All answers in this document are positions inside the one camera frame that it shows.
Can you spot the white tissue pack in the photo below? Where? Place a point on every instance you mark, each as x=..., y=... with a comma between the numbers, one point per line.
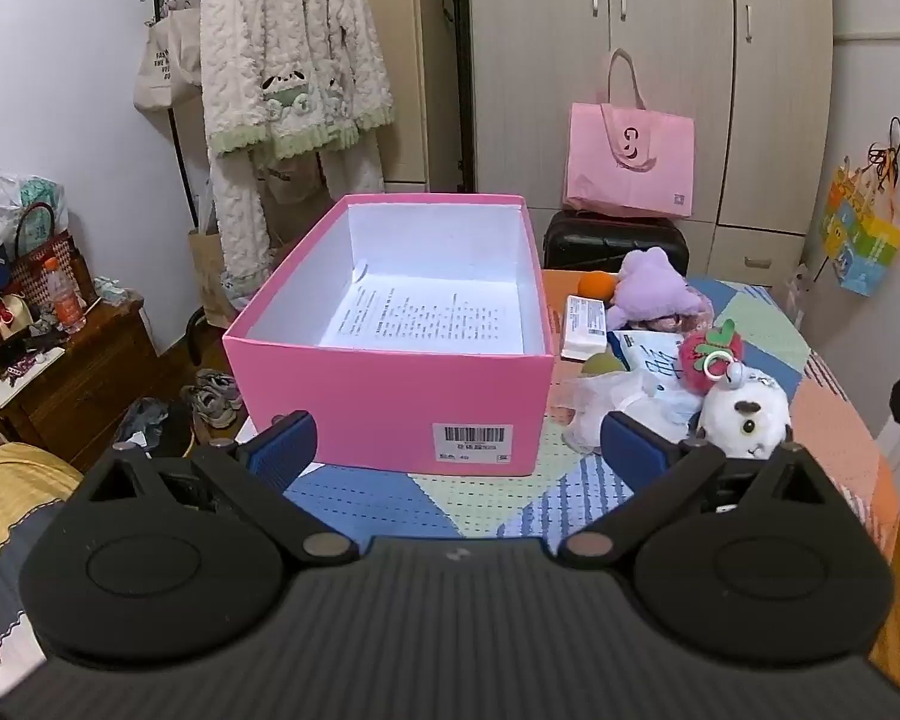
x=585, y=326

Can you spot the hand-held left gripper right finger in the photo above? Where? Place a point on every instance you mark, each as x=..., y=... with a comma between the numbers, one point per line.
x=634, y=444

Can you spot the brown paper bag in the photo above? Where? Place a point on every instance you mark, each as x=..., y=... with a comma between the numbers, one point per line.
x=206, y=270

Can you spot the yellow blanket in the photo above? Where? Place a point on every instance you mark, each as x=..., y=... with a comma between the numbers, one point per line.
x=30, y=480

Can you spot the purple plush toy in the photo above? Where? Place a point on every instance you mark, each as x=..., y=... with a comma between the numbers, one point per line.
x=652, y=289

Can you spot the woven basket bag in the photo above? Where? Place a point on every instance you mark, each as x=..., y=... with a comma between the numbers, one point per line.
x=34, y=270

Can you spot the black suitcase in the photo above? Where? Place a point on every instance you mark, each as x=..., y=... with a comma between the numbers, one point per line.
x=577, y=244

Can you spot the orange drink bottle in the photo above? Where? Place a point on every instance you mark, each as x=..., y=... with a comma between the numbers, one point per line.
x=64, y=300

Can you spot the black coat rack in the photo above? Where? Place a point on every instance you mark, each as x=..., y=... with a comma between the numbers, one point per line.
x=182, y=165

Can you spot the white teal plastic pack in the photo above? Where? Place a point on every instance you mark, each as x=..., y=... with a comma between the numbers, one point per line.
x=34, y=195

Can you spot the red strawberry plush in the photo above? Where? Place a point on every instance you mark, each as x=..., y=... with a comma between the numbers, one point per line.
x=701, y=360

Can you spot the beige hanging cloth bag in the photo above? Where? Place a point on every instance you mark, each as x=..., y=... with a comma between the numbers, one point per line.
x=292, y=195

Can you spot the pink tote bag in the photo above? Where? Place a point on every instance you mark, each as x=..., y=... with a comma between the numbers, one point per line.
x=630, y=165

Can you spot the beige wardrobe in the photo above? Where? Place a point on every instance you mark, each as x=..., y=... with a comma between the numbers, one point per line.
x=540, y=52

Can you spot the blue white mask pack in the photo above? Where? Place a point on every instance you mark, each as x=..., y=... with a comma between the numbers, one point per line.
x=656, y=364

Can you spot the canvas tote bag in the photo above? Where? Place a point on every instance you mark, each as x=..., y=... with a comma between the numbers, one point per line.
x=165, y=67

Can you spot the colourful gift bag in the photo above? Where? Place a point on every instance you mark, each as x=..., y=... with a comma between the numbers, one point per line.
x=866, y=240

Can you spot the small orange ball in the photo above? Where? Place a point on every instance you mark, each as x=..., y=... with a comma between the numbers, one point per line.
x=594, y=285

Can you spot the wooden cabinet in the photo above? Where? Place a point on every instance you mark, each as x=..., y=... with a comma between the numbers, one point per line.
x=82, y=390

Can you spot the small teal white packets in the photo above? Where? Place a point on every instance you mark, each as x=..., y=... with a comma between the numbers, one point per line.
x=111, y=290

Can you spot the dark bag on floor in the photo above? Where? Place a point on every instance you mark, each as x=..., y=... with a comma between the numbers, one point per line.
x=150, y=427

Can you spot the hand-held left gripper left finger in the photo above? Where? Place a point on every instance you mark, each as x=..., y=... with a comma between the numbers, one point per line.
x=289, y=446

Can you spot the grey sneaker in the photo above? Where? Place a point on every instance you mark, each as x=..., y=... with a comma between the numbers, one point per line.
x=221, y=386
x=210, y=412

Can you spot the white plastic bag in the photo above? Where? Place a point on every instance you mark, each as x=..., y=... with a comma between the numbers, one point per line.
x=607, y=401

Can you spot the fluffy white cardigan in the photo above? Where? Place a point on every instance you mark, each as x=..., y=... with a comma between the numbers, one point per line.
x=270, y=30

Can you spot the pink cardboard box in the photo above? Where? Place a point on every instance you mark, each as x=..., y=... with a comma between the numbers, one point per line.
x=390, y=405

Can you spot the cream bag with red ribbon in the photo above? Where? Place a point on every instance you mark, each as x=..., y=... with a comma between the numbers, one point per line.
x=4, y=322

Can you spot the green round soft toy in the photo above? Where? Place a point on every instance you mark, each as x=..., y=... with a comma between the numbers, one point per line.
x=604, y=365

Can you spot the fluffy white trousers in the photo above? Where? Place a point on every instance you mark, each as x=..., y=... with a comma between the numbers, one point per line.
x=236, y=225

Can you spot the white plush dog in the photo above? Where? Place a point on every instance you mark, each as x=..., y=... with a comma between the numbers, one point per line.
x=750, y=412

